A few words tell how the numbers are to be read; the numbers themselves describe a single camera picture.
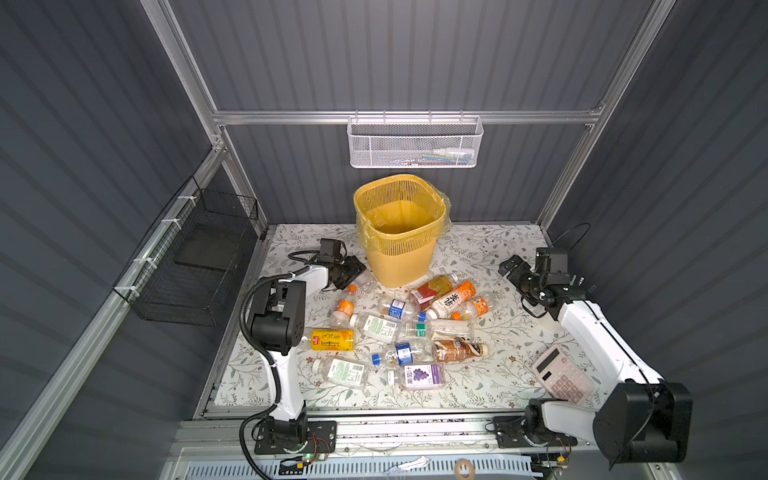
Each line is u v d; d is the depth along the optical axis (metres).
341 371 0.81
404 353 0.82
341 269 0.89
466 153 0.91
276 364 0.56
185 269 0.74
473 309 0.92
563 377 0.81
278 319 0.54
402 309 0.91
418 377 0.79
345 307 0.91
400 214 1.05
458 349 0.83
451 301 0.93
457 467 0.69
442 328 0.93
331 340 0.85
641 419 0.39
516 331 0.92
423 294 0.93
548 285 0.63
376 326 0.89
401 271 0.91
